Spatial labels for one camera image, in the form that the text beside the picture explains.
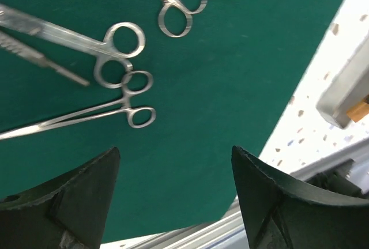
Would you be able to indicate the steel scalpel handle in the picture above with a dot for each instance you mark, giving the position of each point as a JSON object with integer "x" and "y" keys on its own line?
{"x": 30, "y": 54}

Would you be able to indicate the stainless steel tray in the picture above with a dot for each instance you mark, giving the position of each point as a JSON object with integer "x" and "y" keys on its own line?
{"x": 346, "y": 99}

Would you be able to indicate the green surgical cloth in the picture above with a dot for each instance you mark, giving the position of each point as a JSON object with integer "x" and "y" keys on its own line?
{"x": 225, "y": 83}

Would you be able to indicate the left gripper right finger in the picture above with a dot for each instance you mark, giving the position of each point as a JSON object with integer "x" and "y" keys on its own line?
{"x": 280, "y": 211}

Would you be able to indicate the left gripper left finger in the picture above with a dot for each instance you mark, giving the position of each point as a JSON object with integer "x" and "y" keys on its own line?
{"x": 68, "y": 211}

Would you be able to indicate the aluminium rail frame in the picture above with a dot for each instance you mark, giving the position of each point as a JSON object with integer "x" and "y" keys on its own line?
{"x": 229, "y": 231}

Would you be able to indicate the steel hemostat forceps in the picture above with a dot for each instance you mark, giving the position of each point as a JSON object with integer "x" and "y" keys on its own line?
{"x": 122, "y": 105}

